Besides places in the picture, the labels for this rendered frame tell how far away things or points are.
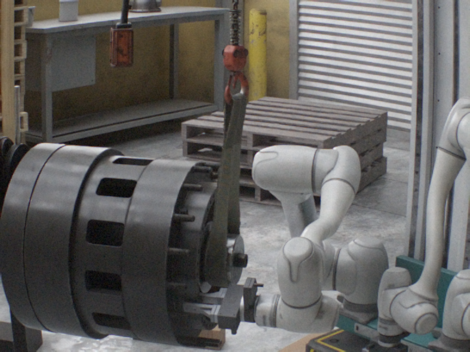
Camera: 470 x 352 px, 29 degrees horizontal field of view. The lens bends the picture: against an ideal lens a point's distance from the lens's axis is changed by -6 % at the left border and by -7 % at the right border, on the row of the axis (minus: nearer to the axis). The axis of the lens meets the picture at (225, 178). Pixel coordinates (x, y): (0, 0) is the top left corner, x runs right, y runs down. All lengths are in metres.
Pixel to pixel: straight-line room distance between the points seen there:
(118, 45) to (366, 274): 1.30
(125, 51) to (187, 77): 6.69
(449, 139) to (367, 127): 3.83
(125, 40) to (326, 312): 0.86
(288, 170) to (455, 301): 0.70
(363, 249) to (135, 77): 5.61
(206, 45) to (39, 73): 2.54
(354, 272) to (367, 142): 3.46
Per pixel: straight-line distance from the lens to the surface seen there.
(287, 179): 2.76
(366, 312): 3.29
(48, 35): 6.99
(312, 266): 2.23
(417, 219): 3.27
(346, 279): 3.26
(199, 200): 2.47
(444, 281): 3.20
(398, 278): 2.78
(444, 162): 2.76
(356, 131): 6.36
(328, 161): 2.75
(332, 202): 2.64
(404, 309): 2.68
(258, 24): 8.76
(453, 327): 3.00
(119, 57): 2.42
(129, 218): 2.42
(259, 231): 5.62
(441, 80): 3.18
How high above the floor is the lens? 1.71
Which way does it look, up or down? 15 degrees down
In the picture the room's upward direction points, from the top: straight up
